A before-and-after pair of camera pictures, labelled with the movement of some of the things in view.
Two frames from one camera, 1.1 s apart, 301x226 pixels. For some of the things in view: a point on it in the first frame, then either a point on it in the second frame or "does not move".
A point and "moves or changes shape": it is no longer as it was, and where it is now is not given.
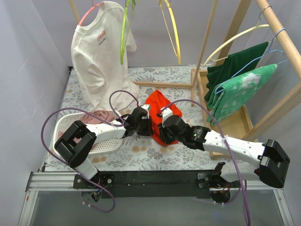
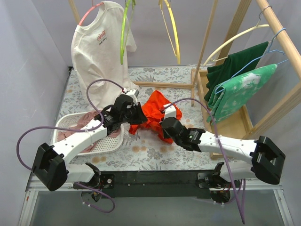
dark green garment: (232, 65) does not move
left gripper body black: (146, 125) -> (139, 114)
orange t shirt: (156, 101) moves or changes shape
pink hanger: (88, 10) does not move
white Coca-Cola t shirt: (96, 47) does not move
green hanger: (122, 45) does not move
